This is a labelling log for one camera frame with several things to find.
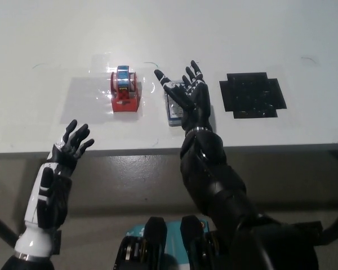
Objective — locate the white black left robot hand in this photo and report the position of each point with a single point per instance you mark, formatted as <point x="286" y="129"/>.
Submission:
<point x="49" y="194"/>

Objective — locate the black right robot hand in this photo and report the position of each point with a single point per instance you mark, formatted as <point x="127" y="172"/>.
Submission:
<point x="197" y="104"/>

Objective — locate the black tape patch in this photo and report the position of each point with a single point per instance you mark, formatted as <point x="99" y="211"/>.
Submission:
<point x="252" y="95"/>

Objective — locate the red tape dispenser with roll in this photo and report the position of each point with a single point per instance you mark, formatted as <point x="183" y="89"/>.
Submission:
<point x="124" y="95"/>

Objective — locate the black teal robot body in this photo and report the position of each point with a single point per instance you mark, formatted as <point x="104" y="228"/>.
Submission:
<point x="155" y="247"/>

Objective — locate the black table leg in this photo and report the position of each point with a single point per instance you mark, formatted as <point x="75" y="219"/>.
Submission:
<point x="336" y="225"/>

